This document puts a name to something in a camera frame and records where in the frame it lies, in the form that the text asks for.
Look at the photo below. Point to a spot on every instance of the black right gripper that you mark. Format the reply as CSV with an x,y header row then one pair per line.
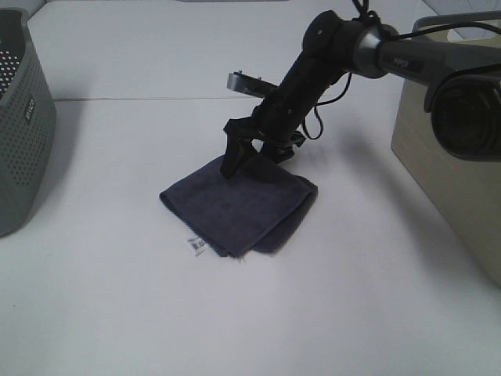
x,y
271,122

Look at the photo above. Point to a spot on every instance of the dark grey towel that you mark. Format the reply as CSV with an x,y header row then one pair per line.
x,y
240,214

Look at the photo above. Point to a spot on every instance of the grey perforated basket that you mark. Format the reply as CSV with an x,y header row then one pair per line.
x,y
28,120

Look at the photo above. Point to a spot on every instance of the beige plastic basket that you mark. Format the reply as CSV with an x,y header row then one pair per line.
x,y
447,128

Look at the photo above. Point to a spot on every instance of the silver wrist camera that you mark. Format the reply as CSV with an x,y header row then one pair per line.
x,y
239,82

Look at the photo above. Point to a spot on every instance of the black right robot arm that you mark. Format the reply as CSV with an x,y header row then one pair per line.
x,y
331,48

